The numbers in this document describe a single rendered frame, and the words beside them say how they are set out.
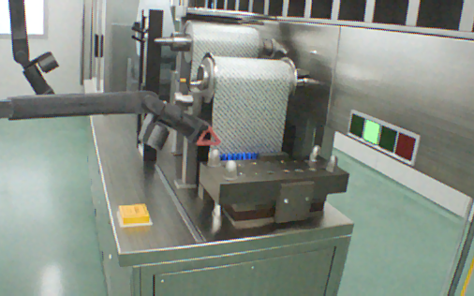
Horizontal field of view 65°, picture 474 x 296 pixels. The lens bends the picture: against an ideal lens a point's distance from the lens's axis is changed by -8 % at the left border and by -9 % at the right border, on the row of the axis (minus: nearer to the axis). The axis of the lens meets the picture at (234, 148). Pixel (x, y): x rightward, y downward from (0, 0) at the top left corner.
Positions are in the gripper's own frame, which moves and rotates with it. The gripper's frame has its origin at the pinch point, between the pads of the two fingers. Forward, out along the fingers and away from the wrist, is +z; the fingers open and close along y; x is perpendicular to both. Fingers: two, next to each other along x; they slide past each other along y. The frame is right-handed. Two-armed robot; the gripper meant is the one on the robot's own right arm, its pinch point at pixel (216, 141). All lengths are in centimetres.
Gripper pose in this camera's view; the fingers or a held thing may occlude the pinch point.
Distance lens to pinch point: 116.9
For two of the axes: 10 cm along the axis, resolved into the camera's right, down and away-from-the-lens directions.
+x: 5.2, -8.5, -0.8
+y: 3.8, 3.1, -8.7
